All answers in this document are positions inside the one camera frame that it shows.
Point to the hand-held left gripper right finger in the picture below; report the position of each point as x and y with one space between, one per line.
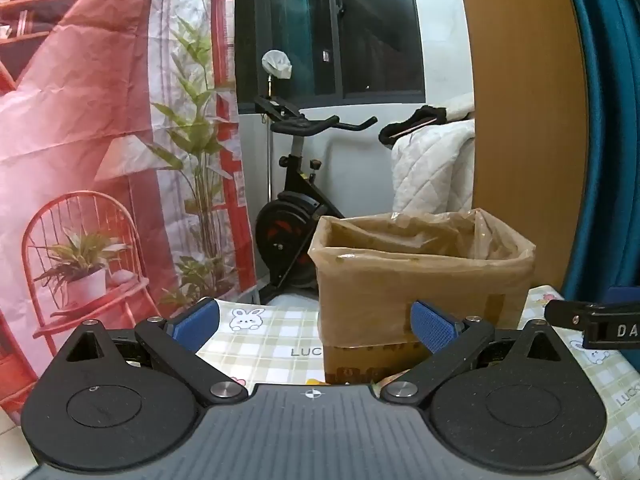
432 327

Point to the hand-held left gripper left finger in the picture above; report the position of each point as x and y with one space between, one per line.
195 322

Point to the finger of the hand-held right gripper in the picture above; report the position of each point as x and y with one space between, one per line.
567 315

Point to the clear plastic bag liner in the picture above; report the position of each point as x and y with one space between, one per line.
400 290

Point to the brown cardboard box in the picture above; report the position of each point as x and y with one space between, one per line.
370 365

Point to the checked rabbit print tablecloth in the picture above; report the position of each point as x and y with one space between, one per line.
280 330

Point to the black exercise bike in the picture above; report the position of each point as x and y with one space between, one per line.
285 220

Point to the white quilted blanket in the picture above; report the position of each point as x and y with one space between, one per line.
430 160

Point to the teal curtain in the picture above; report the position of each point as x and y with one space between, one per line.
615 135

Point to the brown wooden board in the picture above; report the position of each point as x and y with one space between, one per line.
525 110

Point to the black garment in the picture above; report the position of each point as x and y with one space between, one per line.
420 117

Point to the red printed backdrop cloth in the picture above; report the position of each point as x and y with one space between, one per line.
75 110

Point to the white cloth on pole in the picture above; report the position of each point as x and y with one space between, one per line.
276 64

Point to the dark framed window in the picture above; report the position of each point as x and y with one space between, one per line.
370 35

